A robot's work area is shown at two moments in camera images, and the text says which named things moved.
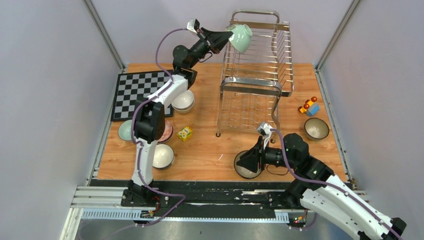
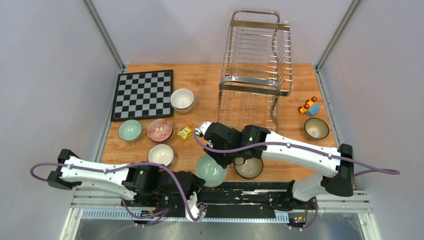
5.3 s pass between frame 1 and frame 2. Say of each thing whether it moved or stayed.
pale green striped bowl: stayed
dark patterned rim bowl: stayed
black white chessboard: stayed
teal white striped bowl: stayed
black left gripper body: moved
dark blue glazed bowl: stayed
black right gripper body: moved
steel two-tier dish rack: stayed
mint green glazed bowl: moved
